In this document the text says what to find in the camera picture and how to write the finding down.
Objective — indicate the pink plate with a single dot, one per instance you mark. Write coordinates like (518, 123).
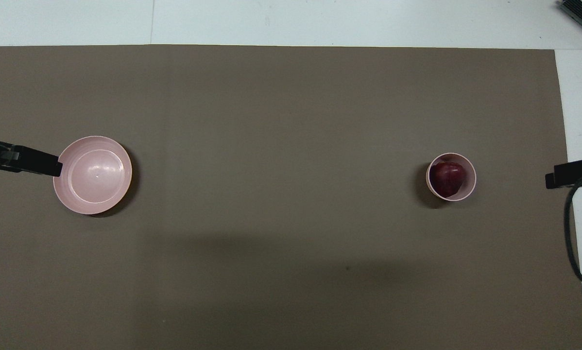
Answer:
(94, 175)

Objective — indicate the pink bowl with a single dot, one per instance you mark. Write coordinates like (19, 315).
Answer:
(470, 187)

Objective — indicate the brown table mat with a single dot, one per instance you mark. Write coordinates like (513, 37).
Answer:
(271, 146)

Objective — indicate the dark red apple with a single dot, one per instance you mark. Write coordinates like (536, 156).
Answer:
(447, 179)

